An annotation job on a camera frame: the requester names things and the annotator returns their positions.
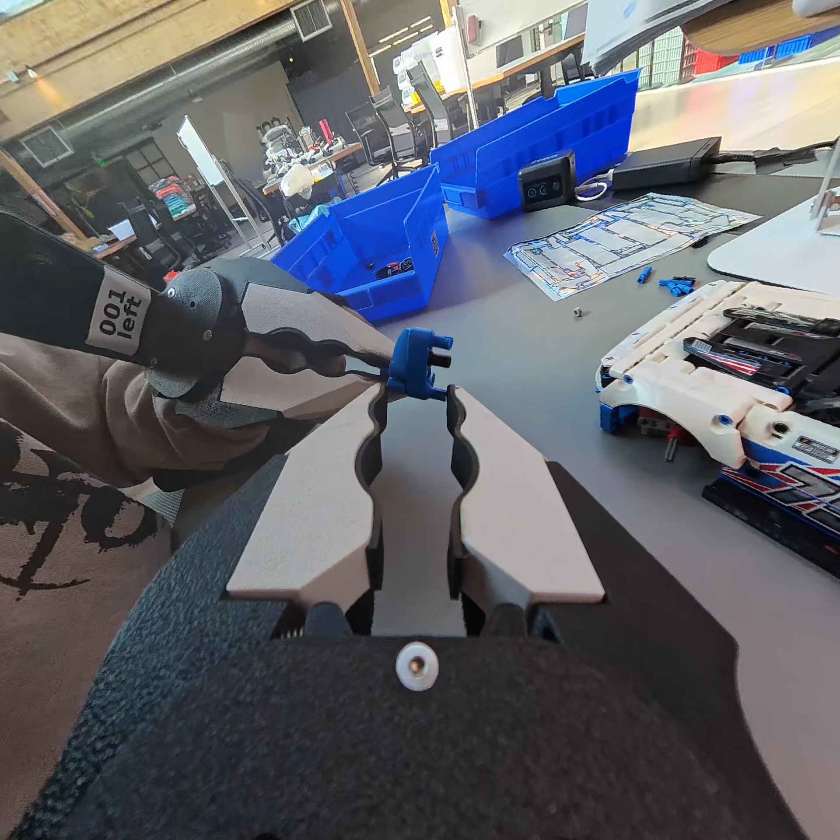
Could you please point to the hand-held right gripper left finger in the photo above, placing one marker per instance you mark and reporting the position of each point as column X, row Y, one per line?
column 315, row 512

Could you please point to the small black screen device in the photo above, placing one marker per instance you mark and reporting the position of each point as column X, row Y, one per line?
column 546, row 182

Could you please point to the large blue storage bin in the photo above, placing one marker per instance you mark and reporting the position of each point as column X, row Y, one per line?
column 525, row 157

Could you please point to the single blue toy pin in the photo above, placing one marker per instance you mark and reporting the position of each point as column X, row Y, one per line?
column 644, row 274

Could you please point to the white blue toy race car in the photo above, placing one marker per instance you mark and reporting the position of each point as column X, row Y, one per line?
column 709, row 394

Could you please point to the white whiteboard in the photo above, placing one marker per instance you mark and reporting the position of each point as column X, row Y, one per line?
column 203, row 164

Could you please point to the grey desk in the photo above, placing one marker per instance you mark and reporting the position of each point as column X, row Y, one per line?
column 525, row 367

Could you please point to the black power adapter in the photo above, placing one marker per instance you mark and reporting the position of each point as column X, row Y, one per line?
column 666, row 164

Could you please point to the blue toy brick piece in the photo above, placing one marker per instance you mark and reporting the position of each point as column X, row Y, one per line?
column 412, row 358

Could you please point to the person's beige printed sweatshirt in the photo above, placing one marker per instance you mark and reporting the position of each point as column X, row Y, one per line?
column 59, row 623

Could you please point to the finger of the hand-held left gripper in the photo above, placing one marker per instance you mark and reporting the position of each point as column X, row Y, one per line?
column 295, row 387
column 308, row 315

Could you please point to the small blue storage bin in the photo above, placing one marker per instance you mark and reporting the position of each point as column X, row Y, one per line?
column 394, row 223

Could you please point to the person's left forearm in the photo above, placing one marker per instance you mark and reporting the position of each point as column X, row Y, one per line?
column 79, row 420

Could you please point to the pile of blue toy pins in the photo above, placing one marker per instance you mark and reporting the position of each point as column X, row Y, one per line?
column 676, row 285

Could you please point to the printed instruction sheet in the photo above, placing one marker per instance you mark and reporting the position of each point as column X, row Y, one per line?
column 630, row 246

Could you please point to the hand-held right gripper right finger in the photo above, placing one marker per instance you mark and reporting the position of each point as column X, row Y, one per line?
column 525, row 525

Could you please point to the black office chair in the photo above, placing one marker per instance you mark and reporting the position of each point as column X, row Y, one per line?
column 394, row 131

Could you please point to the white monitor stand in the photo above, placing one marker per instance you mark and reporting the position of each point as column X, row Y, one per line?
column 768, row 253

